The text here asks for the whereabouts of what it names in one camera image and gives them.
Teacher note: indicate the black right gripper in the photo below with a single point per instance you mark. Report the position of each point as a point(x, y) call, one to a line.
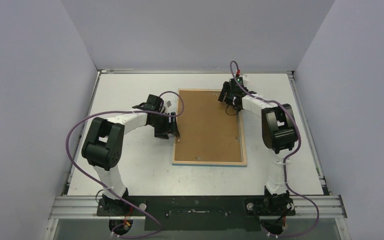
point(225, 94)

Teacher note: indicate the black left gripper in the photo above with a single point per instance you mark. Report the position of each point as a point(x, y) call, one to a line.
point(163, 133)

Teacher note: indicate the brown cardboard backing board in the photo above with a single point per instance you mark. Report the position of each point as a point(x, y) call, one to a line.
point(208, 129)

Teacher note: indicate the blue wooden picture frame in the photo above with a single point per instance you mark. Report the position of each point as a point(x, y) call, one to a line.
point(208, 164)

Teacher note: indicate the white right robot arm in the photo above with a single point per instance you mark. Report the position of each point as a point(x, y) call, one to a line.
point(278, 134)

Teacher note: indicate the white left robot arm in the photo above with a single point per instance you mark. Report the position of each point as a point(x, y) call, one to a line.
point(103, 144)

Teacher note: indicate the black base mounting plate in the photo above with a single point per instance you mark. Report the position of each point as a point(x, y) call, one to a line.
point(213, 213)

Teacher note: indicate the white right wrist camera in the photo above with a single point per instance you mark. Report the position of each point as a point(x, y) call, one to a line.
point(243, 79)

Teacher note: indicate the aluminium front rail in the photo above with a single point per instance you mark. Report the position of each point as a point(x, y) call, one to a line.
point(86, 207)

